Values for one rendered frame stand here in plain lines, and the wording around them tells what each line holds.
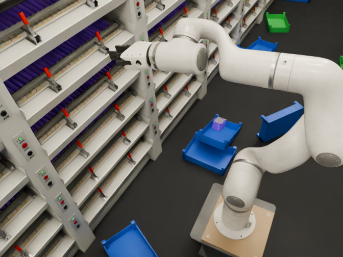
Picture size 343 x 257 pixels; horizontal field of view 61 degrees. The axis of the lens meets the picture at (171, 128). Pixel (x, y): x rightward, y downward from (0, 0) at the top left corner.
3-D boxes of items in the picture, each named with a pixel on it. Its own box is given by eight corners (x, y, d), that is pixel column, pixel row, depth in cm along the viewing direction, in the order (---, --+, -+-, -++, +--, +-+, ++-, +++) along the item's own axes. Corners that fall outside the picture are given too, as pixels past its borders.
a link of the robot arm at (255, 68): (288, 18, 69) (173, 10, 81) (271, 82, 68) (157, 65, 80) (288, 36, 77) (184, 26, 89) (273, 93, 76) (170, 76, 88)
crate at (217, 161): (235, 154, 197) (237, 146, 191) (223, 176, 185) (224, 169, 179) (196, 138, 208) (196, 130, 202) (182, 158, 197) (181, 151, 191)
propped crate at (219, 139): (214, 123, 218) (216, 113, 214) (239, 132, 210) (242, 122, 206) (197, 139, 194) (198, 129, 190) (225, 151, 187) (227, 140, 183)
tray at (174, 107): (200, 87, 227) (205, 75, 216) (158, 138, 193) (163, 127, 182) (178, 74, 230) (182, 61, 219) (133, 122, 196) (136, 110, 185)
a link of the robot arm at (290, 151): (219, 182, 109) (232, 150, 119) (244, 200, 110) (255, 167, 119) (328, 118, 69) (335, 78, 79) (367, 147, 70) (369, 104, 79)
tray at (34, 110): (133, 42, 132) (136, 25, 124) (28, 128, 98) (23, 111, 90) (98, 21, 135) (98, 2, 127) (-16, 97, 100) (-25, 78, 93)
